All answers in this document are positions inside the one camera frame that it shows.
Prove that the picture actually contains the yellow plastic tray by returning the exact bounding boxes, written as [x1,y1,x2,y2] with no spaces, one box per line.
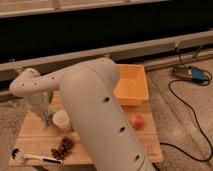
[114,64,149,106]

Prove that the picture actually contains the white lidded cup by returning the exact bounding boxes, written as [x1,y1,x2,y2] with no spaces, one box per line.
[52,110,71,131]

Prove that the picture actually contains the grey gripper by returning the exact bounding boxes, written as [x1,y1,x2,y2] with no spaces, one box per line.
[25,93,49,114]

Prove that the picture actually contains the bunch of dark grapes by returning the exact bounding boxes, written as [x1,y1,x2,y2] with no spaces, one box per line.
[51,136,74,160]

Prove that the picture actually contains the blue power box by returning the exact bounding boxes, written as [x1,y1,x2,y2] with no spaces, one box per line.
[172,66,207,83]

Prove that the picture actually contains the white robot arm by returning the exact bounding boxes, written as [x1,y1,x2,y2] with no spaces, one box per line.
[9,58,155,171]

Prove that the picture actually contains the green pepper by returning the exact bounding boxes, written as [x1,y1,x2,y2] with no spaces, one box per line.
[47,91,53,103]

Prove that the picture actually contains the red apple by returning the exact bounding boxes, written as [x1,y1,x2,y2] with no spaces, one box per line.
[131,115,144,130]

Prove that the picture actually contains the black power cable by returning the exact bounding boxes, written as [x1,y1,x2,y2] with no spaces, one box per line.
[159,66,213,163]

